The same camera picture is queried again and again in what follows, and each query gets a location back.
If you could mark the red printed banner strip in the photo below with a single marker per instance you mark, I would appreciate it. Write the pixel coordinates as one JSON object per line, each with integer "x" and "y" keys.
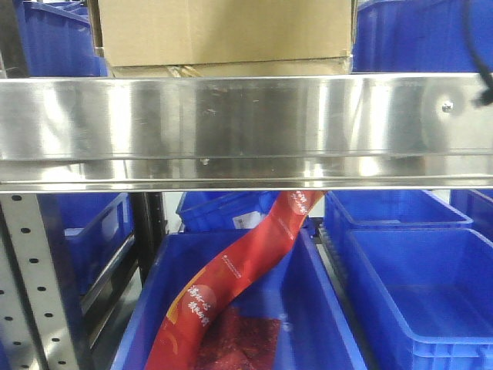
{"x": 225, "y": 277}

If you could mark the perforated steel shelf upright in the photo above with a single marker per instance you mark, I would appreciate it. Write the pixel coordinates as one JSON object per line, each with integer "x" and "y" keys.
{"x": 34, "y": 228}

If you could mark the stainless steel shelf rail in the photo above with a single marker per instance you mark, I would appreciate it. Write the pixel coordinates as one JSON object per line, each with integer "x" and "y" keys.
{"x": 374, "y": 131}

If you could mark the large brown cardboard box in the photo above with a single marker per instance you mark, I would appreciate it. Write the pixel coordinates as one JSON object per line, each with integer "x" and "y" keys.
{"x": 224, "y": 38}

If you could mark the blue bin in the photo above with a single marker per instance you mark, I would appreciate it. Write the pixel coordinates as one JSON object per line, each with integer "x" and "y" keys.
{"x": 205, "y": 211}
{"x": 314, "y": 333}
{"x": 422, "y": 36}
{"x": 348, "y": 210}
{"x": 57, "y": 39}
{"x": 95, "y": 226}
{"x": 423, "y": 297}

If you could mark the blue bin behind centre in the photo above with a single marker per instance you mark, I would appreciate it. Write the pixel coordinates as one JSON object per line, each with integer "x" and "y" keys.
{"x": 205, "y": 211}

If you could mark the blue bin upper left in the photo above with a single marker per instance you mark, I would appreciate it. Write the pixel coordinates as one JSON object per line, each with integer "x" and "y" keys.
{"x": 57, "y": 39}

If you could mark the blue bin upper right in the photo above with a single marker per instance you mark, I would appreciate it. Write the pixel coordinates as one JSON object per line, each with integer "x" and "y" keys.
{"x": 422, "y": 36}

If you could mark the blue bin lower right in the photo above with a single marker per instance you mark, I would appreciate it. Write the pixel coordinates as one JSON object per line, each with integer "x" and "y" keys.
{"x": 423, "y": 297}

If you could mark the blue bin lower left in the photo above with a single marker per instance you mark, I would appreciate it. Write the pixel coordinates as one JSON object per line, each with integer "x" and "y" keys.
{"x": 95, "y": 226}

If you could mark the blue bin lower centre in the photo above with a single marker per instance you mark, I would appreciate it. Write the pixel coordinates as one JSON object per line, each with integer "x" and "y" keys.
{"x": 314, "y": 333}

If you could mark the red mesh packet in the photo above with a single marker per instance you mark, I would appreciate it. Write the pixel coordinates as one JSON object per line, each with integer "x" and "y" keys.
{"x": 235, "y": 341}

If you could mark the blue bin behind right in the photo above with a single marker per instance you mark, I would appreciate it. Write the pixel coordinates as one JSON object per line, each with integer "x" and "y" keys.
{"x": 348, "y": 210}

